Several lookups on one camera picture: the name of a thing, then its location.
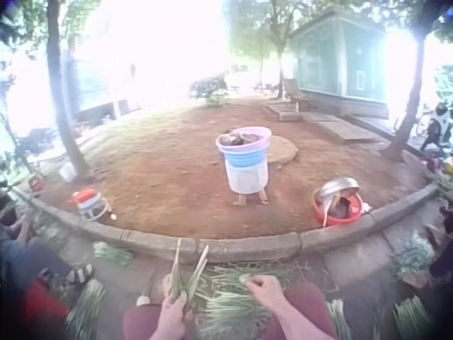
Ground person's left hand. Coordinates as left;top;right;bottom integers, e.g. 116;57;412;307
158;290;196;332

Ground person's right hand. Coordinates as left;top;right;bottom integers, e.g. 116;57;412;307
246;275;295;314

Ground green onion stalks bunch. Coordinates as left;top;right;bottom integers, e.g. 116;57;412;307
165;237;210;308

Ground person's legs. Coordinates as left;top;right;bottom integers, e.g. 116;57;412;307
122;281;338;340

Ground pile of green onions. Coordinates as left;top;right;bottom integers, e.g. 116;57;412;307
190;263;302;332

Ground green onion bundle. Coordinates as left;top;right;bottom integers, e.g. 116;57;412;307
326;299;353;340
392;229;436;279
65;278;107;340
92;241;135;267
391;294;433;340

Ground red plastic basin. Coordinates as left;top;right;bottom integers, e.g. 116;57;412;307
312;189;365;227

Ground white plastic bucket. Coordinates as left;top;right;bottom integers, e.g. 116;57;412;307
224;158;269;195

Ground metal bowl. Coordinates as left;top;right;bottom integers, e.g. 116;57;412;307
316;176;361;203

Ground red cloth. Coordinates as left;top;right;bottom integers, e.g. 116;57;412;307
19;279;71;340

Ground red white plastic stool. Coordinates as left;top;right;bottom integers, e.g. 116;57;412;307
69;188;113;222

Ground round concrete cover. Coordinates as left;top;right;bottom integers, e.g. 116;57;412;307
267;135;300;164

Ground stack of pink blue basins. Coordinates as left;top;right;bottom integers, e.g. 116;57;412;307
215;125;273;168

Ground concrete slab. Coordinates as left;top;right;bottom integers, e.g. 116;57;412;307
304;112;377;145

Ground white plastic jug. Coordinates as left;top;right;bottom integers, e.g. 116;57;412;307
58;161;78;183

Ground wooden lounge chair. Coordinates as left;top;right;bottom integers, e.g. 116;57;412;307
282;77;316;111

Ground green shrub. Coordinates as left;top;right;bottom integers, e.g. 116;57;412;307
189;74;230;107

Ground tree trunk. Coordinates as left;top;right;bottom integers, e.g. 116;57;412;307
45;0;93;178
381;21;428;162
272;0;288;100

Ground parked scooter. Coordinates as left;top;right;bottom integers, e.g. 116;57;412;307
416;101;453;152

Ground green building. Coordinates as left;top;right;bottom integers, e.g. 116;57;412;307
288;7;390;120

